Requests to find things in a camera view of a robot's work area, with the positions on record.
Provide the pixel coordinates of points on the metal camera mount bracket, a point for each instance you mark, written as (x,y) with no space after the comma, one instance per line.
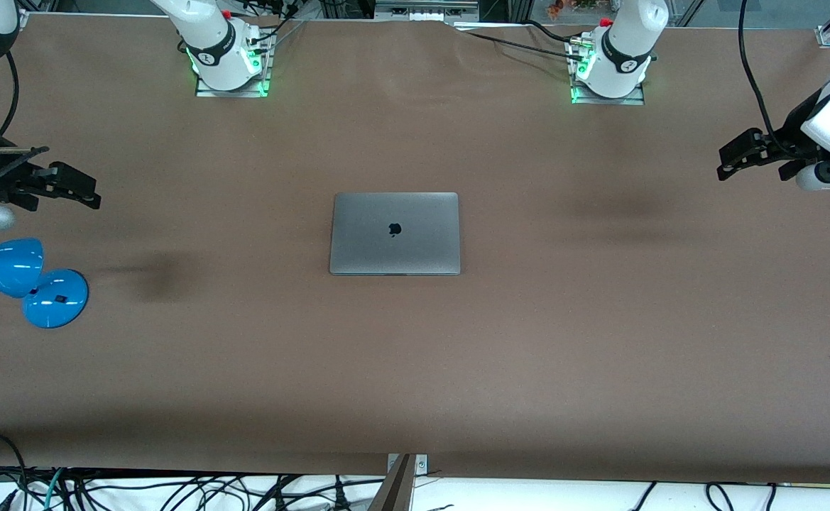
(399,486)

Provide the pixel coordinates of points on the grey power strip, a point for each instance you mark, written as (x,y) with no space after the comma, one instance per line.
(425,10)

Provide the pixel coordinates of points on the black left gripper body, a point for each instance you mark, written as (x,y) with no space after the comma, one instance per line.
(792,136)

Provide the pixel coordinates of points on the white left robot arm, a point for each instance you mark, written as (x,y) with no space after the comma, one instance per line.
(620,57)

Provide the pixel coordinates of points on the grey aluminium laptop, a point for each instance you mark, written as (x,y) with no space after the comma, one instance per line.
(395,234)

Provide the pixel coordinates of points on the orange decorative item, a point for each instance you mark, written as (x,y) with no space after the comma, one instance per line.
(557,8)

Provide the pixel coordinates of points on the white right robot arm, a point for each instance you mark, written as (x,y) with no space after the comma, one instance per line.
(209,50)

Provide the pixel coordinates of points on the blue desk lamp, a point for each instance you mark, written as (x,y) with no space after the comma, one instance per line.
(54,298)

